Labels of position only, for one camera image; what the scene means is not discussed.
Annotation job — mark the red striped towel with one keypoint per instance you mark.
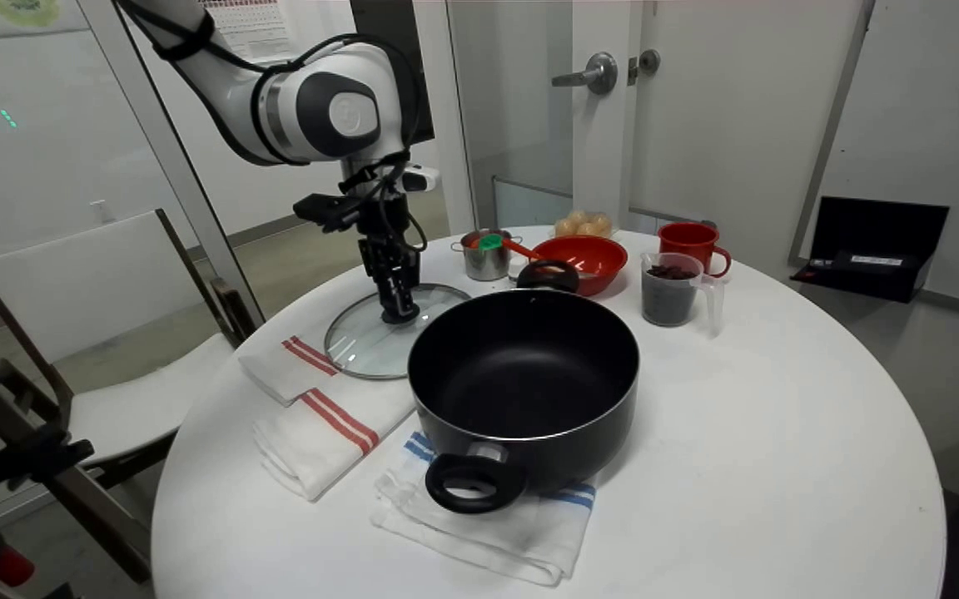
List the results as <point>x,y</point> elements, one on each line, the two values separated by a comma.
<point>286,362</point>
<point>329,430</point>

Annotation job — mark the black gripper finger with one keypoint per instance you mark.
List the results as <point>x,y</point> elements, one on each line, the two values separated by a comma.
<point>403,294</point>
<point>388,299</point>

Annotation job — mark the white chair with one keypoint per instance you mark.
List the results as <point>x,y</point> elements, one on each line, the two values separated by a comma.
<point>96,287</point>

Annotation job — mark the round pale food item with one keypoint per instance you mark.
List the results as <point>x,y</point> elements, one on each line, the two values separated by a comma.
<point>584,223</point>

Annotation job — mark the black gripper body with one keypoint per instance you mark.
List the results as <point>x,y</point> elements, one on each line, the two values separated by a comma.
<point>384,240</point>

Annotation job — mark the glass pot lid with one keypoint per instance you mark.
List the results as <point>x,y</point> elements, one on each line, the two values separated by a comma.
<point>366,343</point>

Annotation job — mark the clear measuring cup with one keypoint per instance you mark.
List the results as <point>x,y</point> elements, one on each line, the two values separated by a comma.
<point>681,292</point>

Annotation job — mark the white door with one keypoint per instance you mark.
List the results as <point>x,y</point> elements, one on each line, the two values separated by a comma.
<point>732,128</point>

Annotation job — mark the red striped towel rear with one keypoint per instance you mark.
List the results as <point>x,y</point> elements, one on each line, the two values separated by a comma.
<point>286,362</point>

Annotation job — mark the silver door handle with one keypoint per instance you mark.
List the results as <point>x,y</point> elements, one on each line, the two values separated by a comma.
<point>599,76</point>

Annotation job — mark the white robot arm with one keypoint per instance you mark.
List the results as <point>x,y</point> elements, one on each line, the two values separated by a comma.
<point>334,102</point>

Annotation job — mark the red mug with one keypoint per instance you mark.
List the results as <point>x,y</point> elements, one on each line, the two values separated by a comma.
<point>697,240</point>

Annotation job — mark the red bowl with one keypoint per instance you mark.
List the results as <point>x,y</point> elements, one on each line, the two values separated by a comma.
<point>599,260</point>

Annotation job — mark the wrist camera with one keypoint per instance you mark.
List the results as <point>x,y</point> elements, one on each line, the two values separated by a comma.
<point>346,210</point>

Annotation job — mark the blue striped towel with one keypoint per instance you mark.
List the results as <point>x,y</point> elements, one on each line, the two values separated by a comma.
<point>538,538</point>

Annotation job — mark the black cooking pot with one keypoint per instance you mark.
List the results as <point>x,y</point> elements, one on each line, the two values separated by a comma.
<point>521,390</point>

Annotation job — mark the red striped towel front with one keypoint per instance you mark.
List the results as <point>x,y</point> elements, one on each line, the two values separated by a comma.
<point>329,430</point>

